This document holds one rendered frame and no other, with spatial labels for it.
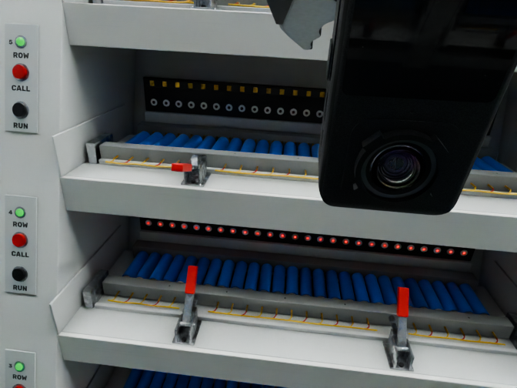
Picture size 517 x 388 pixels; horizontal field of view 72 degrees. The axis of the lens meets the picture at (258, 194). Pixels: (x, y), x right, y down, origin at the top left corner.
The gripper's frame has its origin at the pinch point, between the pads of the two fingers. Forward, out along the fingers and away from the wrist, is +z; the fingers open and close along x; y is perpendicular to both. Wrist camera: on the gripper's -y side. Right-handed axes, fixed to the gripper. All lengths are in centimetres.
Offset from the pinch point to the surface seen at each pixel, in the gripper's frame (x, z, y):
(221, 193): 10.9, 16.4, -11.7
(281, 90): 5.2, 31.4, 3.4
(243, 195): 8.3, 16.4, -11.7
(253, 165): 7.8, 21.3, -8.2
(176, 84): 21.7, 31.5, 3.4
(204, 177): 13.5, 18.7, -10.1
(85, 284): 30.3, 22.5, -26.6
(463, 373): -19.4, 18.1, -31.1
